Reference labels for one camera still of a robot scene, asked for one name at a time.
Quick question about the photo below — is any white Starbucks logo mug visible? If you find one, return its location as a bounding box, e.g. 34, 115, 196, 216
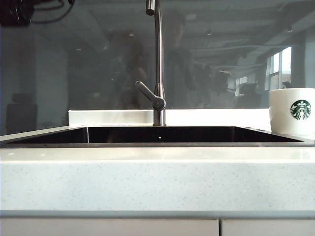
268, 88, 315, 136

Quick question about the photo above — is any black undermount sink basin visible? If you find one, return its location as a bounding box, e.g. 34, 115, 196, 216
3, 125, 315, 148

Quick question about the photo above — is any steel gooseneck faucet spout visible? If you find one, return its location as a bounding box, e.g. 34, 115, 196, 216
146, 0, 167, 126

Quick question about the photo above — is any wide grey cabinet door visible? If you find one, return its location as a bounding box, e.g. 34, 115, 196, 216
0, 218, 220, 236

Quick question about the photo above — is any narrow grey cabinet door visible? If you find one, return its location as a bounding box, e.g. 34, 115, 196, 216
220, 218, 315, 236

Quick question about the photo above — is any steel faucet lever handle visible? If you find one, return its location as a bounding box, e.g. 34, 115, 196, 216
135, 80, 166, 111

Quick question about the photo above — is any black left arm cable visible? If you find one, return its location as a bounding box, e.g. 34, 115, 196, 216
31, 0, 75, 25

